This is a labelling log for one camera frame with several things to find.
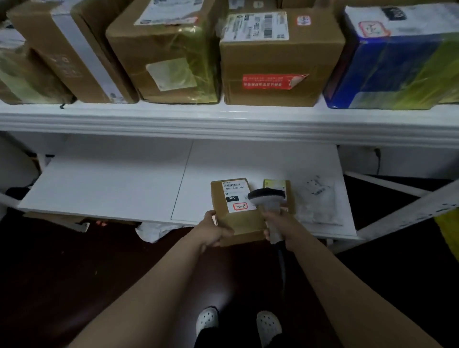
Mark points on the grey handheld barcode scanner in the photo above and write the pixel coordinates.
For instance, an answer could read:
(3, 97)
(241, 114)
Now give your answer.
(267, 204)

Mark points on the person's right forearm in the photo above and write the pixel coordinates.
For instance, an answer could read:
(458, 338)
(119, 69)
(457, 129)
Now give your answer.
(351, 301)

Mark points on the white crumpled plastic bag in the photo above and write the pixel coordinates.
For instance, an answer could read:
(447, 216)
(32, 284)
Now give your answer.
(154, 231)

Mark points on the small brown cardboard parcel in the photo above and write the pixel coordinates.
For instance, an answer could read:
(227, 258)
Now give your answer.
(236, 211)

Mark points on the white plastic mailer bag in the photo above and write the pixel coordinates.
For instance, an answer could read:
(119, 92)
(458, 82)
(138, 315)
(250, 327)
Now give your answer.
(317, 199)

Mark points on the yellow bag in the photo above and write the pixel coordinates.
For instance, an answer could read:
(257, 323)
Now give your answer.
(450, 231)

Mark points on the person's white shoe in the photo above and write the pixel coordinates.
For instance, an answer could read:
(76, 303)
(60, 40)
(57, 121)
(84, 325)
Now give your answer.
(268, 327)
(207, 320)

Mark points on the person's left white shoe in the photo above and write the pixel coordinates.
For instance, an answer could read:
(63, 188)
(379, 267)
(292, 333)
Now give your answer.
(207, 320)

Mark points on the person's right fingers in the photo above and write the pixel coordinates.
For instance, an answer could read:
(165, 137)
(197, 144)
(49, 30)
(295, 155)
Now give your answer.
(268, 226)

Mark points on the person's left hand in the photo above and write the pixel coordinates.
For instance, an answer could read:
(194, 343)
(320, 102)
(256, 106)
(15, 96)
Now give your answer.
(209, 232)

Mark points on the person's left thumb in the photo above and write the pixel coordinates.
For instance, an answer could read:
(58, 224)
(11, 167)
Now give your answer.
(223, 232)

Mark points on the taped cardboard box with green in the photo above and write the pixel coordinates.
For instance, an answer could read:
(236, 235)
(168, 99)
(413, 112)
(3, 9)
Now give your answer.
(25, 71)

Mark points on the cardboard box with red label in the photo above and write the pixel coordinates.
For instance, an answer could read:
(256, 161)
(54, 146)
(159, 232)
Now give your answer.
(279, 57)

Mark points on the person's right white shoe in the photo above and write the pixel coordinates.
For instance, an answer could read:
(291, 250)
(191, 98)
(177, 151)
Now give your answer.
(268, 327)

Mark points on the person's right hand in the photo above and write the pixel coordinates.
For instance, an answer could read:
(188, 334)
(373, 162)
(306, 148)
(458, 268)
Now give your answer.
(285, 227)

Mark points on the cardboard box wrapped in tape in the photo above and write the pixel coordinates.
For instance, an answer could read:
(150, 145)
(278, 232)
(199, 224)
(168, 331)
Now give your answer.
(168, 53)

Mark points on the cardboard box with white strip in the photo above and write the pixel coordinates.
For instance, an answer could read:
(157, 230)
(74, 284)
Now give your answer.
(71, 50)

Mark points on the blue and yellow wrapped box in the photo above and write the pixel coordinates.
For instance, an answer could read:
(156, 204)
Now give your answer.
(398, 57)

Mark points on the small yellow-labelled cardboard box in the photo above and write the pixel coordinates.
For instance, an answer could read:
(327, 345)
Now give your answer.
(281, 186)

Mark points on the person's left forearm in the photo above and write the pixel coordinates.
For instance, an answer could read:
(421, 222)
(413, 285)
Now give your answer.
(143, 297)

